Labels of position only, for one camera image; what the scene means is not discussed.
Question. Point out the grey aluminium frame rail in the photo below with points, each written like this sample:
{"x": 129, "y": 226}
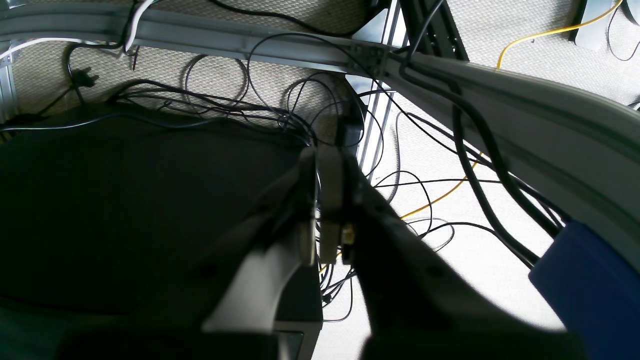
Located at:
{"x": 580, "y": 150}

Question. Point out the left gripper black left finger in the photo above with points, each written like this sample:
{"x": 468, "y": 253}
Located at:
{"x": 282, "y": 243}

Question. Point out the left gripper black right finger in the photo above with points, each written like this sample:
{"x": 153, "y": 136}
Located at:
{"x": 418, "y": 307}

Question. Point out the blue box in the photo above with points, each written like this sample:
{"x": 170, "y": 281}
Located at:
{"x": 593, "y": 291}

